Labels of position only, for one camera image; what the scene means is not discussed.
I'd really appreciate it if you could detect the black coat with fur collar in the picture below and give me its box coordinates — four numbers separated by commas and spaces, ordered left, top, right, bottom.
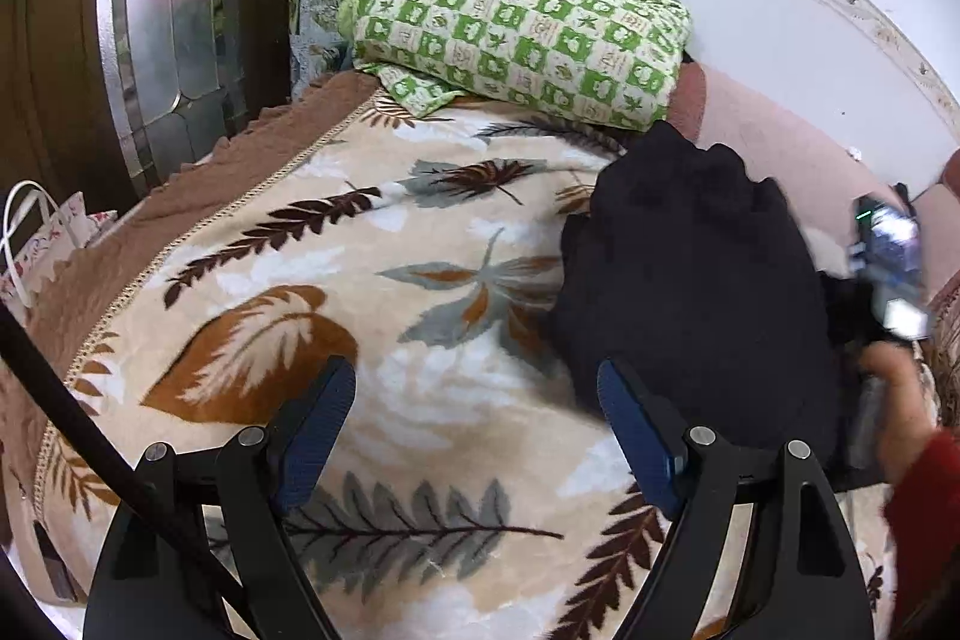
548, 122, 884, 492

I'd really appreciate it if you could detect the red sleeve forearm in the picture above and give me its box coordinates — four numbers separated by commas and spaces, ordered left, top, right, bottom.
885, 429, 958, 638

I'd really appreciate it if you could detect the person right hand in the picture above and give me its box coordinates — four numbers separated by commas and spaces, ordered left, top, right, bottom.
861, 342, 937, 486

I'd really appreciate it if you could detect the pink maroon cushion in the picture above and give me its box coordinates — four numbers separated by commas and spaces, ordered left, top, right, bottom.
911, 151, 960, 301

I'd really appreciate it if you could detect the pink bolster pillow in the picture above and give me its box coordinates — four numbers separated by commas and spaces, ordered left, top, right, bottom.
667, 62, 901, 255

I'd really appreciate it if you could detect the beige leaf pattern blanket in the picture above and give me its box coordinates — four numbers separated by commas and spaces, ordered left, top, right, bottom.
26, 73, 669, 638

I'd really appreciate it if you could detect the white paper bag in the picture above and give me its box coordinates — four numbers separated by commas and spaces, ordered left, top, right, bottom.
2, 181, 117, 325

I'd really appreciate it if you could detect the green white checkered folded quilt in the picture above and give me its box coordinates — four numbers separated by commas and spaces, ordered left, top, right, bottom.
337, 0, 692, 130

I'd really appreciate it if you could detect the stained glass wooden door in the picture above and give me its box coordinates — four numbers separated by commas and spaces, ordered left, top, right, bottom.
2, 0, 291, 209

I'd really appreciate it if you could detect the black cable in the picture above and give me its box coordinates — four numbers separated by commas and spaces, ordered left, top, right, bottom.
0, 300, 257, 640

